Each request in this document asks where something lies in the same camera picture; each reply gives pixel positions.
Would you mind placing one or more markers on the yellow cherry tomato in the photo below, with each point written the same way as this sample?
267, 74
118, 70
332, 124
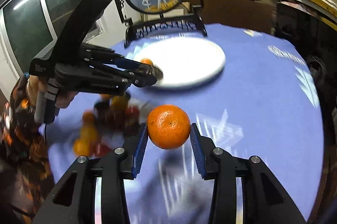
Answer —
119, 103

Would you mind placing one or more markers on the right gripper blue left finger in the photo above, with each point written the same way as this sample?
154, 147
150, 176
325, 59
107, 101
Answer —
140, 150

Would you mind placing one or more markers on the small orange fruit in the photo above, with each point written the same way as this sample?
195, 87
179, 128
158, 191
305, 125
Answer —
147, 61

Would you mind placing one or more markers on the window with metal frame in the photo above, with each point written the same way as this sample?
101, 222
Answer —
30, 28

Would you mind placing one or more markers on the large orange mandarin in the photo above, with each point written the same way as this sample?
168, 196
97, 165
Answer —
89, 133

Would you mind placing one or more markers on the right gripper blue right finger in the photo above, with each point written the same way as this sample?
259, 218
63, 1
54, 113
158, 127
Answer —
197, 146

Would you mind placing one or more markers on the white round plate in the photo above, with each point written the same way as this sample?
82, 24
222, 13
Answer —
184, 61

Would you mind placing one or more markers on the blue patterned tablecloth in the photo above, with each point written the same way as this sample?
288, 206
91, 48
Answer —
264, 103

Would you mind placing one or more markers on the red cherry tomato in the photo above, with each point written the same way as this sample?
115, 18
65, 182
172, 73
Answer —
132, 112

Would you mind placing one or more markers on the person's left hand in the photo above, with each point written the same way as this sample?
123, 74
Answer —
36, 84

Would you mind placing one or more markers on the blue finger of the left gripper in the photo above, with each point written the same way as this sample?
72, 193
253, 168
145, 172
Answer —
144, 75
128, 64

